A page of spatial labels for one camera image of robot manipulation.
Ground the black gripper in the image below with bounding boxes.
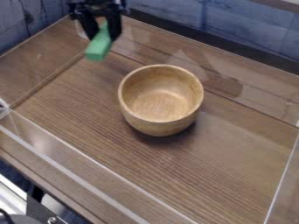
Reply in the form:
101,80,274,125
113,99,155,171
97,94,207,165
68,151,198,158
67,0,128,41

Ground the black metal bracket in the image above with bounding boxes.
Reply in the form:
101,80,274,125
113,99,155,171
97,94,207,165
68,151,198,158
25,194,76,224

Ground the green rectangular block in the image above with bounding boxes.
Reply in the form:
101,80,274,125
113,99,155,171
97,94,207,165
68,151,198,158
85,22,112,61

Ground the black cable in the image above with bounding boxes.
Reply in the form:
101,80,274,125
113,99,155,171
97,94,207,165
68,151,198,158
0,207,16,224

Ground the clear acrylic enclosure wall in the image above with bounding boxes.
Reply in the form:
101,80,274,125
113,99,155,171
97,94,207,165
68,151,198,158
0,99,299,224

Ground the wooden bowl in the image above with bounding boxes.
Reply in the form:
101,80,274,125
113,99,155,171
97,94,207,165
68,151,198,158
117,64,204,137

